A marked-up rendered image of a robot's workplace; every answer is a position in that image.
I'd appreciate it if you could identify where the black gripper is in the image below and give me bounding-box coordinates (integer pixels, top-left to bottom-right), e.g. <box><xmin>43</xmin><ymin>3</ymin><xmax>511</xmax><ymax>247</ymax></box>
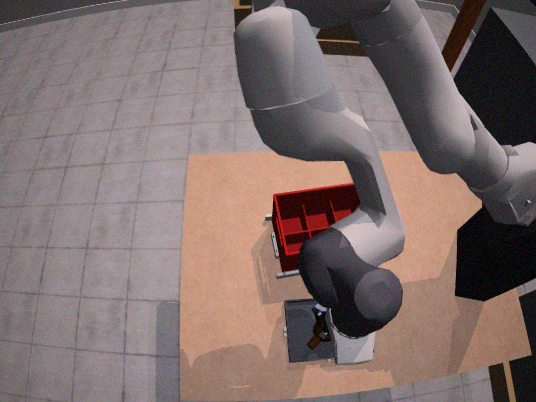
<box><xmin>312</xmin><ymin>303</ymin><xmax>330</xmax><ymax>340</ymax></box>

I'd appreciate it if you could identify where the brown glass bottle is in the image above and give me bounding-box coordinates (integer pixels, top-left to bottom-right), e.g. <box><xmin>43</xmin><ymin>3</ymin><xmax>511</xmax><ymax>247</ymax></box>
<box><xmin>307</xmin><ymin>323</ymin><xmax>331</xmax><ymax>350</ymax></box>

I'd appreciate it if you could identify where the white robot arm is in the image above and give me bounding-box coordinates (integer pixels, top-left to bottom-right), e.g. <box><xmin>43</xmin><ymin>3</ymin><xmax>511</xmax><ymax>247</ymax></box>
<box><xmin>233</xmin><ymin>0</ymin><xmax>536</xmax><ymax>365</ymax></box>

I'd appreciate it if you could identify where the dark red crate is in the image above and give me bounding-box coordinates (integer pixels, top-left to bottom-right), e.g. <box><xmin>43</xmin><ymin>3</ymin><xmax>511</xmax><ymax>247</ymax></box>
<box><xmin>272</xmin><ymin>183</ymin><xmax>360</xmax><ymax>272</ymax></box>

